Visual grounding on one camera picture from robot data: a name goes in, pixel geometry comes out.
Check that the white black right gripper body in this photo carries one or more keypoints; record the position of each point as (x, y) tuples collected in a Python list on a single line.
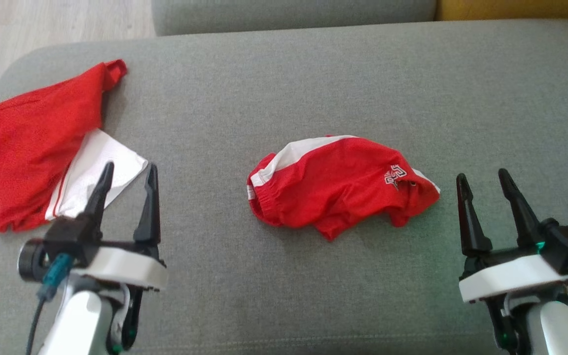
[(511, 278)]

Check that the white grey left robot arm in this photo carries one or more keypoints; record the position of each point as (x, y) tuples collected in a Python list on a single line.
[(82, 320)]

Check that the red white sports jersey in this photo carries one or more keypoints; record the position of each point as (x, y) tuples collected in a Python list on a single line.
[(22, 148)]

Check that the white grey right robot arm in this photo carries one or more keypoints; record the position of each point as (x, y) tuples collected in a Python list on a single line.
[(555, 330)]

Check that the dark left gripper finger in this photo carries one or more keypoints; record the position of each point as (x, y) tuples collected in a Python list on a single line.
[(102, 195), (151, 212)]

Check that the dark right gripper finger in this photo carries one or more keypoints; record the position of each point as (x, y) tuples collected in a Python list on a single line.
[(470, 222), (523, 217)]

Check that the yellow sofa backrest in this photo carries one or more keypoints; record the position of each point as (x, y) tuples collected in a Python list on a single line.
[(511, 9)]

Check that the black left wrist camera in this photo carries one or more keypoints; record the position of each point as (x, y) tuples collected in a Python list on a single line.
[(30, 261)]

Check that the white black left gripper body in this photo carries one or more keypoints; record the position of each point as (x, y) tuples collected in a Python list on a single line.
[(126, 268)]

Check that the grey sofa seat cushion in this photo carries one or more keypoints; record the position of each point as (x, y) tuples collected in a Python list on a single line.
[(289, 15)]

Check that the large grey sofa ottoman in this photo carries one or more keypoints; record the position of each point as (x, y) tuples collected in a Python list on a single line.
[(264, 88)]

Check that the red white sports shorts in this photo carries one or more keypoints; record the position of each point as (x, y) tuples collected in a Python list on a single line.
[(333, 187)]

